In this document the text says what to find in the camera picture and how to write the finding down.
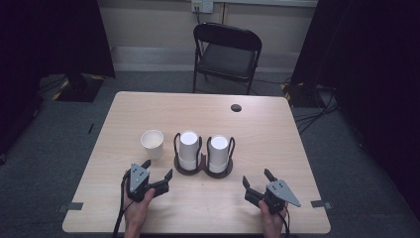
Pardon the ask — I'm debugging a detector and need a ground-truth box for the white wall outlet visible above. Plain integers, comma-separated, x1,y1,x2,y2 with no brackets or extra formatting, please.
191,0,214,14

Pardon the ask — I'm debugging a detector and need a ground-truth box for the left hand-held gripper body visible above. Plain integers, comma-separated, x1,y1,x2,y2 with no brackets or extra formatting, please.
124,163,157,203

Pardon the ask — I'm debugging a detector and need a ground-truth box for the white paper cup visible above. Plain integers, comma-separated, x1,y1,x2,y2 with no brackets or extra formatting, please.
140,129,165,162

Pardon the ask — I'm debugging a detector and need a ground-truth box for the black folding chair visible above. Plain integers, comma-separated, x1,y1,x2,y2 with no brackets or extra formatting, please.
192,22,263,96

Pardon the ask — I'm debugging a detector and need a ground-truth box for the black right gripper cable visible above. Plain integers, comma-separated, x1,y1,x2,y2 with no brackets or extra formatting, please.
276,208,292,238

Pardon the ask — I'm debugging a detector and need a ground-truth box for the person's left hand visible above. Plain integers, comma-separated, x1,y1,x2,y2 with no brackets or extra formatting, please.
122,187,157,230

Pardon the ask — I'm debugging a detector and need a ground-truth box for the black stand base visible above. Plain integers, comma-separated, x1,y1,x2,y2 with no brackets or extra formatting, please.
52,72,105,103
280,81,319,108

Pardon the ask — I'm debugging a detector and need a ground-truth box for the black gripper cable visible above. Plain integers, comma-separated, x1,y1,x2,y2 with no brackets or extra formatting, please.
276,208,292,238
112,170,133,238

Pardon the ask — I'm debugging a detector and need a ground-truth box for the grey tape strip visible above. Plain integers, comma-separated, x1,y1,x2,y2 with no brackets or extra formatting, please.
310,199,333,210
57,201,84,213

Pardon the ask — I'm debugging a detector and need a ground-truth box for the black curtain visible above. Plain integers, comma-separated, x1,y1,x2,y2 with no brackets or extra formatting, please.
0,0,116,157
290,0,420,212

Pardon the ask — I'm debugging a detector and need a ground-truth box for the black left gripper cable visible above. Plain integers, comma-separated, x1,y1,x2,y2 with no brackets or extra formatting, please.
112,170,133,238

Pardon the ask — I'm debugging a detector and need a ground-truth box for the person's right hand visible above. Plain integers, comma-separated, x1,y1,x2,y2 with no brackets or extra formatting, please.
258,199,289,233

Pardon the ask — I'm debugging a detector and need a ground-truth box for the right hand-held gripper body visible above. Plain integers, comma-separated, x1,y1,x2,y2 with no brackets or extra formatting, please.
257,178,302,215

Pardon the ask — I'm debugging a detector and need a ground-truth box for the bundle of black floor cables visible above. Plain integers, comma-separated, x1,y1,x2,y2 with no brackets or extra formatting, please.
293,84,341,135

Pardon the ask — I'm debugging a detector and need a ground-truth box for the dark brown double cup holder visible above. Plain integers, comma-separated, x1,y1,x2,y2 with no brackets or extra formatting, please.
173,132,237,179

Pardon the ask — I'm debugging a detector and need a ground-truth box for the stack of white paper cups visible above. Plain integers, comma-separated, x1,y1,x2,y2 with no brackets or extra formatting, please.
178,131,201,172
209,134,231,175

